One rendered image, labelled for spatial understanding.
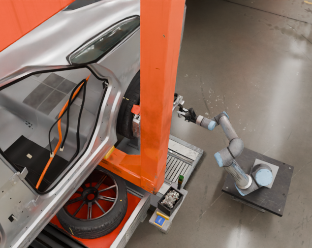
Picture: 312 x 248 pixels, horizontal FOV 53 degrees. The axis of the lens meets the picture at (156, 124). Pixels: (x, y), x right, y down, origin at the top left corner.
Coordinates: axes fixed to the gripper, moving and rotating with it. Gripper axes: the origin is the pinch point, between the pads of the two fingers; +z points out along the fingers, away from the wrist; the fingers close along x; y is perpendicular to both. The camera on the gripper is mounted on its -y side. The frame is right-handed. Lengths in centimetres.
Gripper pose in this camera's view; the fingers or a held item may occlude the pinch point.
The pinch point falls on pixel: (178, 109)
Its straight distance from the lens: 305.1
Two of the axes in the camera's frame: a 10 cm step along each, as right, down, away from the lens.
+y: -0.4, 6.3, 7.7
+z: -8.7, -4.0, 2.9
